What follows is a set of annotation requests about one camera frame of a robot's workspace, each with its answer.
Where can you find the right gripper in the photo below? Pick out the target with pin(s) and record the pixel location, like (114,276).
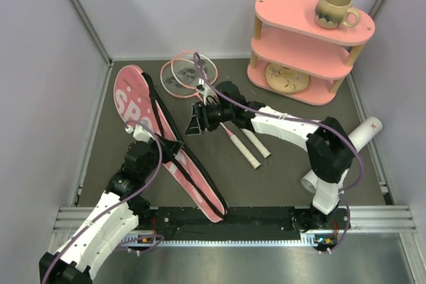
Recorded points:
(194,128)

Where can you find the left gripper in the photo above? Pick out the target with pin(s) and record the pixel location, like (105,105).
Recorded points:
(170,148)

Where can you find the pink badminton racket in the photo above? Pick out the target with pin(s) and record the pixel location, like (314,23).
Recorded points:
(210,73)
(180,79)

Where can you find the pink racket bag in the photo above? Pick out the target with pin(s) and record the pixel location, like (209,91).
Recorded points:
(136,98)

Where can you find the white shuttlecock tube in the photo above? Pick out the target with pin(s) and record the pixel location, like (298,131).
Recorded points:
(331,155)

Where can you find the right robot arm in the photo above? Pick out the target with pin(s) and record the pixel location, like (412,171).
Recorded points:
(259,118)

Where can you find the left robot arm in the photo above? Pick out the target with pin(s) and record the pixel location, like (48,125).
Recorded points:
(118,212)

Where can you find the decorated round plate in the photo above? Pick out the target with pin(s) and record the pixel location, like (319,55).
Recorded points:
(285,80)

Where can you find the pink three-tier shelf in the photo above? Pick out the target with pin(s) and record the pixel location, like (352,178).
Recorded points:
(286,33)

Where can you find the beige ceramic mug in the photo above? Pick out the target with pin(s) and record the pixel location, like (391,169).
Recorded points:
(330,14)

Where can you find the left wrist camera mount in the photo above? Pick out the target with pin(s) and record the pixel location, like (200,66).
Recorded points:
(139,133)

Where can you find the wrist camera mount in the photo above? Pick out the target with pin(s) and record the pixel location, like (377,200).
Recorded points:
(139,133)
(207,95)

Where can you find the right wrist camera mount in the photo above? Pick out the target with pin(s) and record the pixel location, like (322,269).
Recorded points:
(207,95)

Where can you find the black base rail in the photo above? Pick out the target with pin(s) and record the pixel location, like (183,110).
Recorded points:
(270,226)

